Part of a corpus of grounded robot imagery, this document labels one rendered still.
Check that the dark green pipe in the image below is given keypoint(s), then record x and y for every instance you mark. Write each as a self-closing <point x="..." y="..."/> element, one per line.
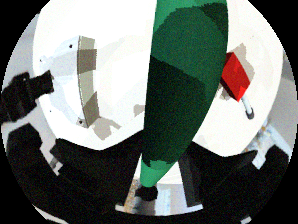
<point x="185" y="67"/>

